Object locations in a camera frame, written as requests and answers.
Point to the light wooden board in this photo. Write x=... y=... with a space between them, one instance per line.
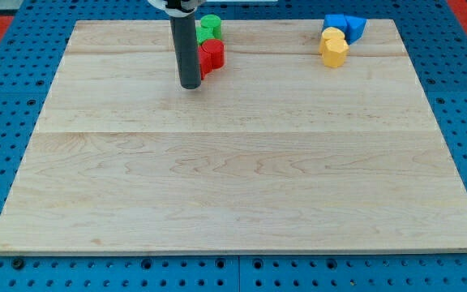
x=274 y=153

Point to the red block behind stylus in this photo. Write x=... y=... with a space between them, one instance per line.
x=205 y=62

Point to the red cylinder block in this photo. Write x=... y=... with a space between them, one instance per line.
x=216 y=49

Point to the green star block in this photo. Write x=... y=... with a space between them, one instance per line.
x=204 y=34

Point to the green cylinder block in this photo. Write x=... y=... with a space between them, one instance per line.
x=213 y=22

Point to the yellow hexagon block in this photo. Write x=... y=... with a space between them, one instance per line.
x=335 y=53

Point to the yellow heart block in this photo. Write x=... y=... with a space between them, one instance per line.
x=330 y=33

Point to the blue cube block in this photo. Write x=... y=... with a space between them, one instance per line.
x=335 y=21

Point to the blue triangular block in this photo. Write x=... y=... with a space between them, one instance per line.
x=355 y=28

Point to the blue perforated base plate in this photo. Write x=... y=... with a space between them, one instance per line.
x=29 y=55

